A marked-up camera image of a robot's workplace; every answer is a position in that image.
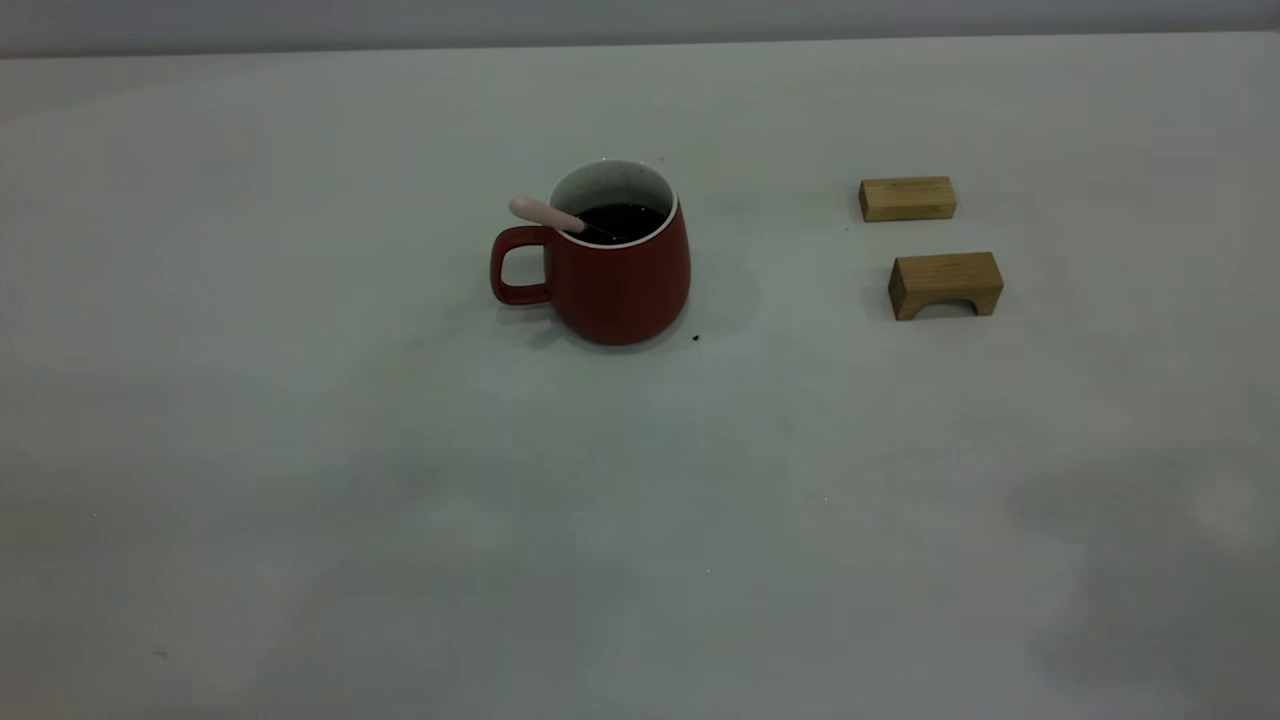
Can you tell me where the red ceramic mug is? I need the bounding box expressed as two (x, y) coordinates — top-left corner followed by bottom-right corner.
(489, 159), (692, 347)

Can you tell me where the pink-handled metal spoon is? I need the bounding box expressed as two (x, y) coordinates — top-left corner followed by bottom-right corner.
(509, 195), (623, 244)

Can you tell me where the dark coffee liquid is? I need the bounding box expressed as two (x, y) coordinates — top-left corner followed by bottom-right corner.
(575, 204), (668, 246)

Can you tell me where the flat rectangular wooden block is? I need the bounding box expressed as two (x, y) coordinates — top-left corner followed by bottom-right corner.
(858, 176), (957, 223)

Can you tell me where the arched wooden block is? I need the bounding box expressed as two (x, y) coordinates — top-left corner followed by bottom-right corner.
(888, 251), (1004, 322)

